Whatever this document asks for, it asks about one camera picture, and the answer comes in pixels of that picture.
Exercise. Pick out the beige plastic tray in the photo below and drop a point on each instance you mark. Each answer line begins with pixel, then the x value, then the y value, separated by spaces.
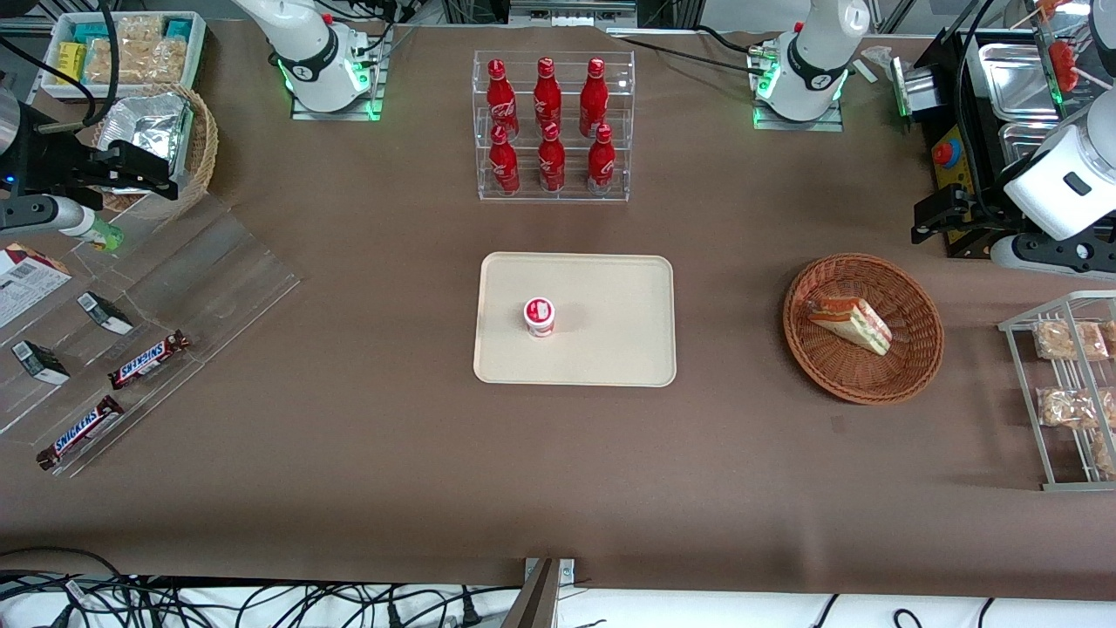
pixel 610 323

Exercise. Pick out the yellow snack box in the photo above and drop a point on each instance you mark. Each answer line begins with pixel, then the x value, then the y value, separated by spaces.
pixel 70 63

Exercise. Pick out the clear acrylic bottle rack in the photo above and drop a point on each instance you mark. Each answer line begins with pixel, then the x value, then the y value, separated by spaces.
pixel 554 194

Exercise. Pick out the red cola bottle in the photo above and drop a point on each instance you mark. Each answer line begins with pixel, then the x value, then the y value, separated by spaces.
pixel 500 92
pixel 547 92
pixel 601 164
pixel 594 96
pixel 503 166
pixel 551 164

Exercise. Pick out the clear bagged pastry pack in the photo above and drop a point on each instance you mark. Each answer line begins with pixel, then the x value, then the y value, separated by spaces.
pixel 1105 453
pixel 1068 340
pixel 1068 407

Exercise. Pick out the black food warmer case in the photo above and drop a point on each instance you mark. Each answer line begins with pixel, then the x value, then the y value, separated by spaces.
pixel 968 105

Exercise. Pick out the light wicker basket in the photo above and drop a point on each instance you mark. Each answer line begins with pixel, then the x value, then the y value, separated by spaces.
pixel 202 153

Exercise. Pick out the clear bagged snack pack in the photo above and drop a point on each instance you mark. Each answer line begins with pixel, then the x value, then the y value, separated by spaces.
pixel 139 52

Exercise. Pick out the metal table bracket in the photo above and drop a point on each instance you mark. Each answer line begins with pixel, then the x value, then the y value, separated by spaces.
pixel 539 597

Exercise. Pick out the red skewered food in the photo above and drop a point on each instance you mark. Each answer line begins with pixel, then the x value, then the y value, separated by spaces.
pixel 1064 65

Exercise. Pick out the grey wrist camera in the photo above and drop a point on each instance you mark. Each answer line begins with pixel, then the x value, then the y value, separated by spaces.
pixel 39 215
pixel 1046 255

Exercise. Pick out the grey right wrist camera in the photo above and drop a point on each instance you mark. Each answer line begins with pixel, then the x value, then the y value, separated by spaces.
pixel 39 215

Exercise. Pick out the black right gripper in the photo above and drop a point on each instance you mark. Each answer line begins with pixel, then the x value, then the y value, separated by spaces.
pixel 50 160

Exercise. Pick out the red white printed carton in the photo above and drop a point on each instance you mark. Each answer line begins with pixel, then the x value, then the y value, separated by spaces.
pixel 26 283

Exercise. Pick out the yellow emergency stop box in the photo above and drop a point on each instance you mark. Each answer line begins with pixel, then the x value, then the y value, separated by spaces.
pixel 956 179

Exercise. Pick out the white plastic bin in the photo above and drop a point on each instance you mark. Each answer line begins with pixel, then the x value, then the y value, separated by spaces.
pixel 196 48

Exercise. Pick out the clear acrylic display stand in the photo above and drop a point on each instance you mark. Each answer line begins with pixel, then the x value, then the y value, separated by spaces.
pixel 218 288

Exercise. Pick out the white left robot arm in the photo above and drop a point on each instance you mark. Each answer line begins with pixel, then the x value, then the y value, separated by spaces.
pixel 811 61

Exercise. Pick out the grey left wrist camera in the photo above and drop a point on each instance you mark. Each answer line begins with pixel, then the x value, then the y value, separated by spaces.
pixel 1046 255

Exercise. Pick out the small steel tray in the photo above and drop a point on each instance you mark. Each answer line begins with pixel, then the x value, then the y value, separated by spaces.
pixel 1024 141

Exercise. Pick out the triangle sandwich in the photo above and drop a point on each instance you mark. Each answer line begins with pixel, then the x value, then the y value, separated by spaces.
pixel 853 321

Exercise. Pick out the teal snack box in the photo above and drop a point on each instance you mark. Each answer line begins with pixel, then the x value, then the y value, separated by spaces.
pixel 90 32

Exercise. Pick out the small black white box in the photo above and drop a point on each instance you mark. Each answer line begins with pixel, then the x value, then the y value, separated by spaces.
pixel 105 312
pixel 40 362

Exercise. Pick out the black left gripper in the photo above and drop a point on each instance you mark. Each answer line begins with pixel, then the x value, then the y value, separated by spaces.
pixel 983 212

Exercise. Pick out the white red yogurt cup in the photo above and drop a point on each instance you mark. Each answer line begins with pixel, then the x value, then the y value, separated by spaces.
pixel 540 317

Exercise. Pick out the brown wicker basket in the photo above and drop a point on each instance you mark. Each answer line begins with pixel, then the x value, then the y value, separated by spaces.
pixel 907 366

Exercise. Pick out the snickers chocolate bar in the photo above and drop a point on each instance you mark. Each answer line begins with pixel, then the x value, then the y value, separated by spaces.
pixel 80 432
pixel 148 359

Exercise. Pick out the grey box with green light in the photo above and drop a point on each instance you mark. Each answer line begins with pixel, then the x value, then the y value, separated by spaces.
pixel 917 87

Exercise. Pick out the crumpled clear wrapper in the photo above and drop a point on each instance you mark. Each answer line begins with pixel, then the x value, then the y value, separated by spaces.
pixel 876 59

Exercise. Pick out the metal base plate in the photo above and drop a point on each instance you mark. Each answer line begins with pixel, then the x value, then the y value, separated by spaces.
pixel 798 125
pixel 370 96

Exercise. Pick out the small green object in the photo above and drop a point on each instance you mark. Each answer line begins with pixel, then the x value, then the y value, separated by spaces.
pixel 106 235

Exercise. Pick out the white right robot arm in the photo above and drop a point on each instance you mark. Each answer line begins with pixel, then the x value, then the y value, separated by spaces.
pixel 305 52

